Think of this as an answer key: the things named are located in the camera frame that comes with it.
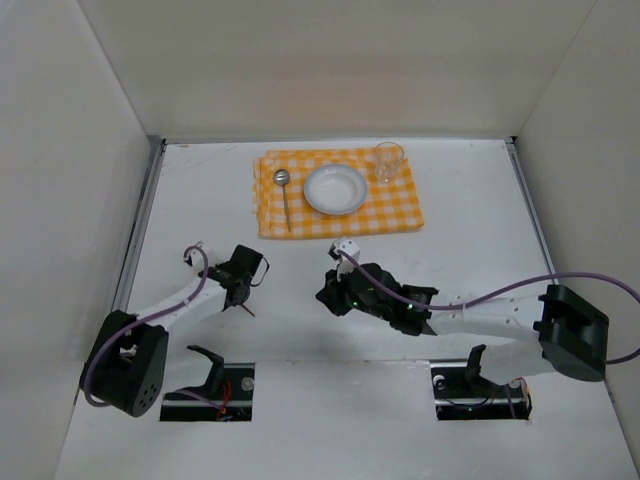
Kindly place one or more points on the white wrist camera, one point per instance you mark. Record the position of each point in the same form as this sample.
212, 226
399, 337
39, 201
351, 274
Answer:
345, 252
197, 256

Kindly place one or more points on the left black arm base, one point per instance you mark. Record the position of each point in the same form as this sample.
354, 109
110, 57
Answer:
201, 386

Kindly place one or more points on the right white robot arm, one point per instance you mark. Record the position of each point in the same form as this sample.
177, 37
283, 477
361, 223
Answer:
556, 331

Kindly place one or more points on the yellow white checkered cloth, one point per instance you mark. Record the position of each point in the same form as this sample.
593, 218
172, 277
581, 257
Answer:
392, 207

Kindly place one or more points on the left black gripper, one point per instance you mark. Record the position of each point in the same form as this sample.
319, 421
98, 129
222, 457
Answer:
238, 293

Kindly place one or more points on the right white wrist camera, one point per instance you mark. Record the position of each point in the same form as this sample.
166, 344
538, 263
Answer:
345, 252

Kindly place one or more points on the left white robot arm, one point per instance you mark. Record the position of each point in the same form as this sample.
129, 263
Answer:
133, 361

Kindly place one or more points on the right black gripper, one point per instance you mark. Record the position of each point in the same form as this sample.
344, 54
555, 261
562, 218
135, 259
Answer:
333, 295

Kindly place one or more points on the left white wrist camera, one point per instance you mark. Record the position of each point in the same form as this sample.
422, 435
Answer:
197, 256

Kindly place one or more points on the clear plastic cup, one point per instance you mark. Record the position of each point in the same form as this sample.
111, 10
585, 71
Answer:
388, 157

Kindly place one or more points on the white round bowl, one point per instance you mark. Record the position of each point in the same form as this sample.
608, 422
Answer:
335, 189

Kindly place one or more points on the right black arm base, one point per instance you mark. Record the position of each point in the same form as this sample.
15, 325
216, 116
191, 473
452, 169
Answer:
461, 394

